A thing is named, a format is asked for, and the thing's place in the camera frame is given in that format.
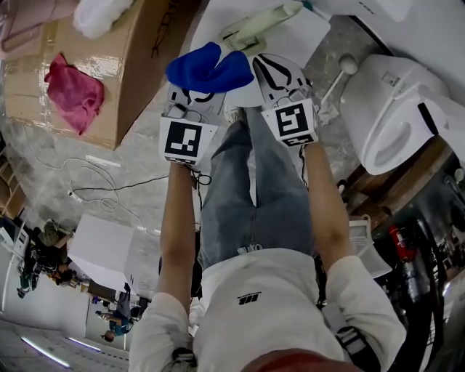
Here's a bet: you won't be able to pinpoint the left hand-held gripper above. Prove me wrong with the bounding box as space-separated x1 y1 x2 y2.
158 85 227 171

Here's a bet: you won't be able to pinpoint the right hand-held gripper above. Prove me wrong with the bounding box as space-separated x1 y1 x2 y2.
251 53 321 149

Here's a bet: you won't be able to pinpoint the blue microfibre cloth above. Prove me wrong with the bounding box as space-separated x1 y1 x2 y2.
166 41 255 94

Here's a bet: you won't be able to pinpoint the person's left forearm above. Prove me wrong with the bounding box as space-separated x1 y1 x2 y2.
155 163 203 318

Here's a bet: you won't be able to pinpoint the person's right forearm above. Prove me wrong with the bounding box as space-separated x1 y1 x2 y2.
299 139 356 274

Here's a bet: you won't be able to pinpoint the white ball-head stick brush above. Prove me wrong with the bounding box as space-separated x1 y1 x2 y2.
319 53 361 107

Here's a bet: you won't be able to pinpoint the white toilet with open lid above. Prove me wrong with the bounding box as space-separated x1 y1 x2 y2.
340 54 465 177

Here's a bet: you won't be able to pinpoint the person's shoe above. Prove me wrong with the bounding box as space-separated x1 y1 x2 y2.
222 106 248 126

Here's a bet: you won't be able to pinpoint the brown cardboard box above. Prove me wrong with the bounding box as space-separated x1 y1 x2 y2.
2 0 205 152

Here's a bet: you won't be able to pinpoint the person's blue jeans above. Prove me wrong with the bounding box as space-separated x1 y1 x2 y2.
198 105 316 270

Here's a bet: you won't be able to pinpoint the magenta cloth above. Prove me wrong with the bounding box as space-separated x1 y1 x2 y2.
44 53 106 136

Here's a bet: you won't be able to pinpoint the white fluffy cloth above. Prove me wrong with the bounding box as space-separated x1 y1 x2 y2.
72 0 138 40

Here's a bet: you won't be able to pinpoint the wooden pallet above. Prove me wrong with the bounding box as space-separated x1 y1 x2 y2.
344 136 457 228

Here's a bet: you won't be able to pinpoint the white ceramic fixture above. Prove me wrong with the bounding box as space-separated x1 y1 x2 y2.
312 0 465 97

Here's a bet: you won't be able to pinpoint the white box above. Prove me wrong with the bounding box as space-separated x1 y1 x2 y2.
67 214 163 296

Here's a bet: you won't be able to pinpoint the pale pink fabric item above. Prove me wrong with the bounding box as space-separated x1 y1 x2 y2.
0 0 79 61

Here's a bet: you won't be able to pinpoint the red fire extinguisher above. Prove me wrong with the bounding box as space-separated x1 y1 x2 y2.
387 224 412 263

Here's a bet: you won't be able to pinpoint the wooden shelf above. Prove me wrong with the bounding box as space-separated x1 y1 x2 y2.
0 143 27 219

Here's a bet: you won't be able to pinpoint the person's white shirt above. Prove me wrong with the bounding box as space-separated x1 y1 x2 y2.
128 248 408 372

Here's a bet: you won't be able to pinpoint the dark metal machinery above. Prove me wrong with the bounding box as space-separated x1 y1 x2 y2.
395 159 465 372

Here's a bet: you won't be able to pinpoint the long ceiling light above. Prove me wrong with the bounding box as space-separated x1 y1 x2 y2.
66 336 102 352
20 336 70 368

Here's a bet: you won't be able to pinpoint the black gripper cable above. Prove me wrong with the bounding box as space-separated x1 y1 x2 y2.
187 169 214 205

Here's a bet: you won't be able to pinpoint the black floor cable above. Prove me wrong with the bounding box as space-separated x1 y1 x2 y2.
71 174 171 194

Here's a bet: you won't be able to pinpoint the white floor cable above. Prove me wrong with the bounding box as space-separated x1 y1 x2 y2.
21 123 161 234

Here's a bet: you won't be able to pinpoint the grey shoulder strap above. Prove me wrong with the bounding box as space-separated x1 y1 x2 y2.
319 300 376 365

